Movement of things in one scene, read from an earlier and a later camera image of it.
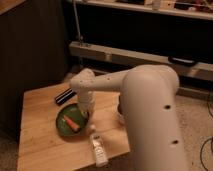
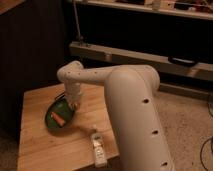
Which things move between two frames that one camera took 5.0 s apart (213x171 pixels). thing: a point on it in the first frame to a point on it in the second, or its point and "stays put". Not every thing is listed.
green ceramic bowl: (70, 121) to (63, 109)
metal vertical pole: (79, 34) stays put
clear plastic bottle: (96, 141) stays put
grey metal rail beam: (130, 57) stays put
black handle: (181, 61) stays put
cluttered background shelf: (199, 9) stays put
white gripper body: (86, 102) to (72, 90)
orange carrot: (72, 125) to (57, 118)
